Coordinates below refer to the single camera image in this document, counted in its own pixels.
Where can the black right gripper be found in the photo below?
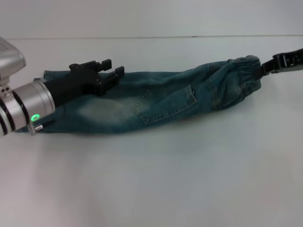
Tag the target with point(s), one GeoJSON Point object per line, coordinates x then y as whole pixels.
{"type": "Point", "coordinates": [290, 60]}

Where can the blue denim shorts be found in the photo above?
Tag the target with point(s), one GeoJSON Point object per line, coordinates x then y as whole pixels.
{"type": "Point", "coordinates": [165, 101]}

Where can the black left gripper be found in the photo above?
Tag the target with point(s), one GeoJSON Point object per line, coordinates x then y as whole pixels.
{"type": "Point", "coordinates": [71, 85]}

